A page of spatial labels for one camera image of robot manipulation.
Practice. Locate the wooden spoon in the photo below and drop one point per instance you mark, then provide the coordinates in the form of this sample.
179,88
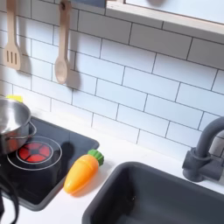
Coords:
62,65

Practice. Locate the dark grey tap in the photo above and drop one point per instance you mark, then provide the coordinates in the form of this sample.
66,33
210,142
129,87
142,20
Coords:
204,151

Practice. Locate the black stove top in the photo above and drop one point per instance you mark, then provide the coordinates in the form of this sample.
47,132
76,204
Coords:
64,145

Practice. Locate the wooden slotted spatula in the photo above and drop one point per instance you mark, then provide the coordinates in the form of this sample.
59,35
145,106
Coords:
11,55

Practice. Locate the dark grey sink basin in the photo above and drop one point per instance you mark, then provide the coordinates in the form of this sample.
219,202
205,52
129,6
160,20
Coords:
163,198

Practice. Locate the orange toy carrot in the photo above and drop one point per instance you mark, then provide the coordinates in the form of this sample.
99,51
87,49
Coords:
80,173

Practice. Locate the steel pot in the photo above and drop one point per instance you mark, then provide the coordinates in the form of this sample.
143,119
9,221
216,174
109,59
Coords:
13,122

